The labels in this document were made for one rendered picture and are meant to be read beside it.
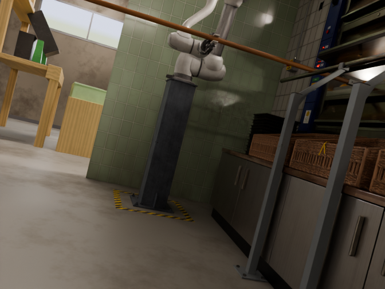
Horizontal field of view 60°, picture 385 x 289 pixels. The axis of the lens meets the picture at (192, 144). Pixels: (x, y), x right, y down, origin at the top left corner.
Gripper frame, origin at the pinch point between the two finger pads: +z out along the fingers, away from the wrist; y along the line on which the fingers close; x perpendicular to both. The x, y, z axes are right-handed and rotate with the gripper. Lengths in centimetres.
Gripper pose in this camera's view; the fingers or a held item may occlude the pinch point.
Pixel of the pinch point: (215, 39)
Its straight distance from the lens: 206.2
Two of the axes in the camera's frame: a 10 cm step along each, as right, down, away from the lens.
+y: -2.5, 9.7, 0.3
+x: -9.5, -2.3, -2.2
